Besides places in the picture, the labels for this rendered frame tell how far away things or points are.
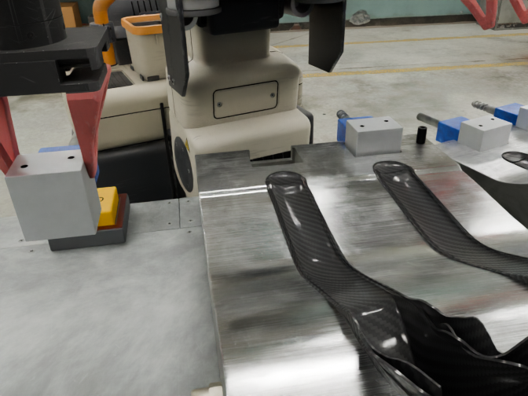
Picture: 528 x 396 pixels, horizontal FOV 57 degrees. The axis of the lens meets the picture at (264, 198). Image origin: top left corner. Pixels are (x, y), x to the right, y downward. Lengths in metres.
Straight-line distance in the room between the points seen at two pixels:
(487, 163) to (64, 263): 0.48
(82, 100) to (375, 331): 0.22
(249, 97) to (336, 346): 0.65
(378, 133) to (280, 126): 0.36
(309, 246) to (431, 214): 0.12
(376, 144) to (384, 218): 0.12
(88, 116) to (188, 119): 0.50
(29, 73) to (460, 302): 0.27
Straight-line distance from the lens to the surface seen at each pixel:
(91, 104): 0.33
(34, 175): 0.36
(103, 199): 0.58
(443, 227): 0.43
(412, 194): 0.47
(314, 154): 0.52
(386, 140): 0.52
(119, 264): 0.53
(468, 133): 0.66
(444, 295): 0.28
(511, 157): 0.66
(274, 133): 0.84
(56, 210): 0.37
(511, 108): 0.77
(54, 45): 0.33
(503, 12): 6.20
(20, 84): 0.33
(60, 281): 0.53
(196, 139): 0.80
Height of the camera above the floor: 1.10
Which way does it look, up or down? 30 degrees down
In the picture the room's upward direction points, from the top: 2 degrees counter-clockwise
